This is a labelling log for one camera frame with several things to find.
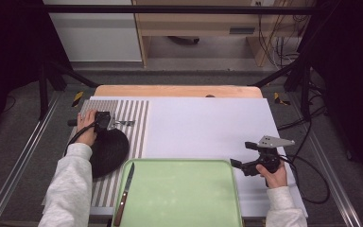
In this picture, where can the yellow black tape marker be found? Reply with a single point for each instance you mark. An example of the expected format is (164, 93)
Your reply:
(77, 98)
(277, 98)

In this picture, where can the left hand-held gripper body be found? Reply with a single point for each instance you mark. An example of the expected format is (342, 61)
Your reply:
(102, 121)

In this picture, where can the aluminium rail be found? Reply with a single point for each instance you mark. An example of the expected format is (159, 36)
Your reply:
(19, 164)
(334, 176)

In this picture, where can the white cabinet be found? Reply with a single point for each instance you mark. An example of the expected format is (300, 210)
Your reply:
(97, 34)

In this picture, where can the green tray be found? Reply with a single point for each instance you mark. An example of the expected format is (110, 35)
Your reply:
(182, 195)

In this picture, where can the person's left hand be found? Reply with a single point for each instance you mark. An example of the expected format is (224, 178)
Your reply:
(86, 132)

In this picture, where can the person's right hand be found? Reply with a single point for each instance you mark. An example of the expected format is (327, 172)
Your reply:
(278, 180)

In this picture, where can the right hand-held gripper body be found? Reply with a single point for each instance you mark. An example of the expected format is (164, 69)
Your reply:
(268, 157)

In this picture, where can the white board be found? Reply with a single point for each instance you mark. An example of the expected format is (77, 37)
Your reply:
(201, 126)

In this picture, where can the black horizontal frame bar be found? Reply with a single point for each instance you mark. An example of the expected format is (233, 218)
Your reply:
(170, 9)

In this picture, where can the black metal stand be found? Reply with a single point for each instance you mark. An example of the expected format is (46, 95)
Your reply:
(43, 94)
(305, 94)

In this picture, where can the black round plate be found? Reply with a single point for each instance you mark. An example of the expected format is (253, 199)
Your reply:
(110, 154)

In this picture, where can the black curtain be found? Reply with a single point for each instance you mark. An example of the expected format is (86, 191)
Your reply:
(9, 47)
(349, 63)

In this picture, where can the grey striped placemat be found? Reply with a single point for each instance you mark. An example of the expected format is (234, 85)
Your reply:
(135, 126)

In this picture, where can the light wooden desk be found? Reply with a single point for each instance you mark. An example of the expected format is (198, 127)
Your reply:
(201, 22)

